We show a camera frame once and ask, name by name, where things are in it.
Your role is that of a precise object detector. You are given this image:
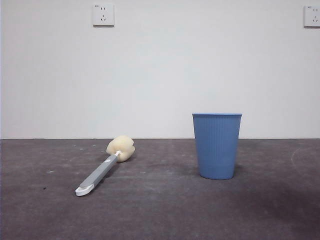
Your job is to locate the blue ribbed plastic cup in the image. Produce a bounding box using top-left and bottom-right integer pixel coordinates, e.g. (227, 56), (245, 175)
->
(191, 112), (243, 180)

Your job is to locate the grey cup brush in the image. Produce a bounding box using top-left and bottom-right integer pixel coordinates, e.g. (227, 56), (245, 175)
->
(74, 134), (137, 198)

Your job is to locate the white wall socket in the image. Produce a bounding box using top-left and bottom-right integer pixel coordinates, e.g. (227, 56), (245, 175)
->
(92, 3), (116, 28)
(303, 5), (320, 28)

